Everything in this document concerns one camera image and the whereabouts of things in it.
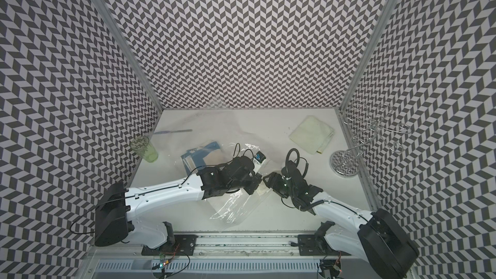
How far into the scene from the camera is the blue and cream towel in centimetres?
93

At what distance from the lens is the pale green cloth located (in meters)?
1.02

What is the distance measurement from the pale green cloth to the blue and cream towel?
45 centimetres
